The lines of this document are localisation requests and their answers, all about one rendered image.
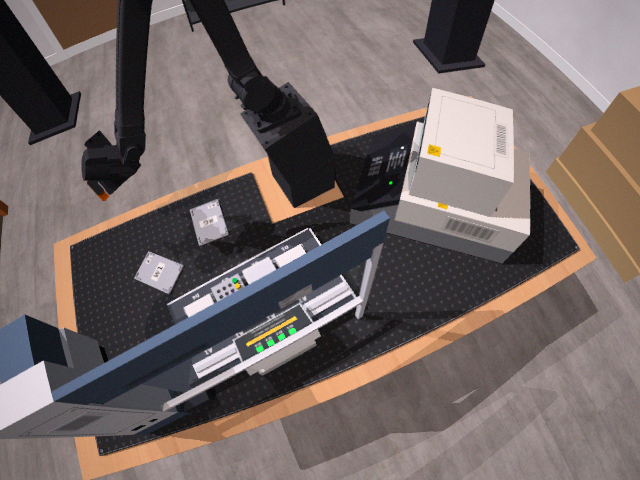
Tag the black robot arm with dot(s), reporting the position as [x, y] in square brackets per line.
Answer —
[133, 22]

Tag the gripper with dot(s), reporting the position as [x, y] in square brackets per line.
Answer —
[110, 186]

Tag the white thermal cycler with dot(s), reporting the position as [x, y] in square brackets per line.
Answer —
[467, 165]

